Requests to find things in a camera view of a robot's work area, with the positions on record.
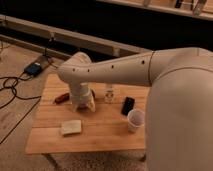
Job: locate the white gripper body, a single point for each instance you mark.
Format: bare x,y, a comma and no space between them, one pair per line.
81,97

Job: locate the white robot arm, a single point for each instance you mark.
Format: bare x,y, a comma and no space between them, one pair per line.
179,108

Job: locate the yellow sponge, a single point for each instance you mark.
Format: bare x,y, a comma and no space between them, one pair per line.
71,127

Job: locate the wooden table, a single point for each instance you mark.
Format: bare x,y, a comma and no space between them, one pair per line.
105,129

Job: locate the black phone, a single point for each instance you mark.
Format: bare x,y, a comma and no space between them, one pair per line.
127,105

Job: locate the blue power adapter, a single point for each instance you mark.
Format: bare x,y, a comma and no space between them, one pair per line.
33,69

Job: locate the white plastic cup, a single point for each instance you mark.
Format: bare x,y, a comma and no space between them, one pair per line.
135,119

